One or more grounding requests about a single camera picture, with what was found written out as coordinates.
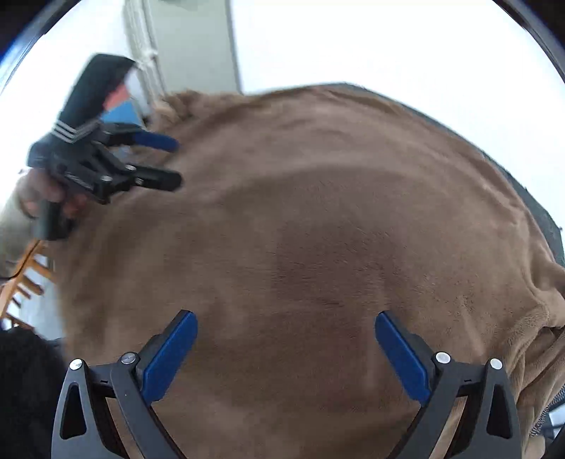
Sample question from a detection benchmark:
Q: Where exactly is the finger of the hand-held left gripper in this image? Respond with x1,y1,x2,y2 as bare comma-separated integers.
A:
99,124,179,153
95,152,183,206

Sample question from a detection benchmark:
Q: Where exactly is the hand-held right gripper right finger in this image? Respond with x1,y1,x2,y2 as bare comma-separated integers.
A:
374,311,524,459

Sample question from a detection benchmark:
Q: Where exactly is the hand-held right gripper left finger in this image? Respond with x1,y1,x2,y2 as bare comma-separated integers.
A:
50,309,198,459

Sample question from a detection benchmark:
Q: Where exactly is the brown fleece garment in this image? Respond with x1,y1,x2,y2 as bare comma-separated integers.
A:
44,86,565,459

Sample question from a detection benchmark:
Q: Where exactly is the person's left forearm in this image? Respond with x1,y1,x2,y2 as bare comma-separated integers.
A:
0,194,37,276

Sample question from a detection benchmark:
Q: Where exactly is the person's left hand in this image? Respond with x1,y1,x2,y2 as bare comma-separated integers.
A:
18,170,89,219

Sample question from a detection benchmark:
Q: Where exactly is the dark cloth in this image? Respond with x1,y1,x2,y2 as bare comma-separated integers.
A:
0,329,68,459

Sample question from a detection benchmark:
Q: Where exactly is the wooden rack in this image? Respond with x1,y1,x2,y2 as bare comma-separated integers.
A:
0,240,57,332

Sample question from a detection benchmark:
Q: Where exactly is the dark dotted mat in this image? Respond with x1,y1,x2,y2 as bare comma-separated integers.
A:
335,82,565,266

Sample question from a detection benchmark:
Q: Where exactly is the red and blue wall poster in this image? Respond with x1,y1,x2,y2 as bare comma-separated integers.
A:
101,83,143,125

